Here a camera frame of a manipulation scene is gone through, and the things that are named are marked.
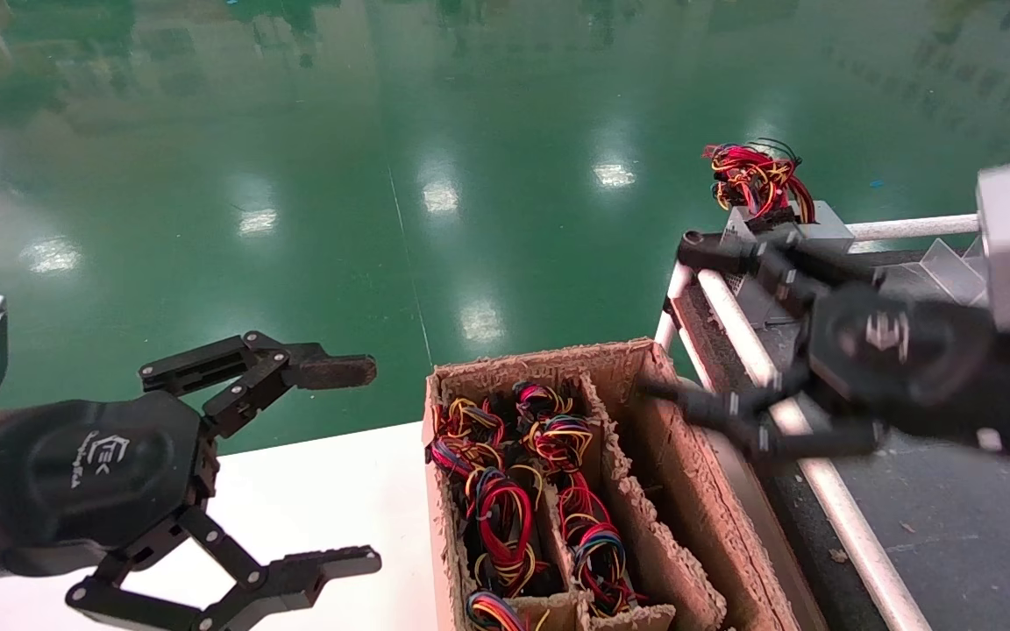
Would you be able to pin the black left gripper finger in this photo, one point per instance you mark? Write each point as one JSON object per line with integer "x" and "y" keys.
{"x": 338, "y": 372}

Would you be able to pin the long white frame rail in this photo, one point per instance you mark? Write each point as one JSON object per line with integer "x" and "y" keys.
{"x": 847, "y": 517}
{"x": 908, "y": 227}

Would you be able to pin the short white frame rail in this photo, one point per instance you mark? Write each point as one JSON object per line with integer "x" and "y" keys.
{"x": 676, "y": 285}

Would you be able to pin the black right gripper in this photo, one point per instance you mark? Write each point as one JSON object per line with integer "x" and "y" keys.
{"x": 908, "y": 359}

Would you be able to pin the brown cardboard divider box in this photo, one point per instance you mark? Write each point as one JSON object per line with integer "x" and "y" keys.
{"x": 698, "y": 517}

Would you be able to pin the clear acrylic divider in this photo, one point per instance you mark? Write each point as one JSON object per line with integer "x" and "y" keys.
{"x": 952, "y": 267}

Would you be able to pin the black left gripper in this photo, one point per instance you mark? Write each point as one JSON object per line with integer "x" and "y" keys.
{"x": 88, "y": 473}

